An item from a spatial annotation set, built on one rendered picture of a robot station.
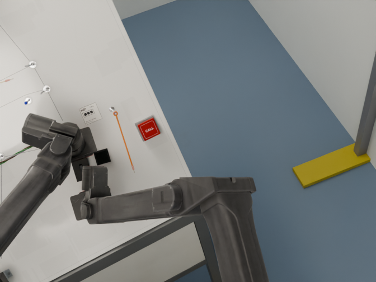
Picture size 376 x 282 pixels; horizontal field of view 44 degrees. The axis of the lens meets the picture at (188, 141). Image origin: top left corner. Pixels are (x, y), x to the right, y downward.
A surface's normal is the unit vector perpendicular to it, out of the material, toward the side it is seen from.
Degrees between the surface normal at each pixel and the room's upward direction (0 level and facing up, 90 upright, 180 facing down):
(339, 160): 0
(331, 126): 0
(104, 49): 51
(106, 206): 43
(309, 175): 0
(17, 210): 26
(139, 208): 56
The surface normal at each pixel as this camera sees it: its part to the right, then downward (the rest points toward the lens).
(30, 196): 0.29, -0.66
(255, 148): -0.15, -0.58
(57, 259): 0.25, 0.16
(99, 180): 0.53, -0.07
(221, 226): -0.79, 0.04
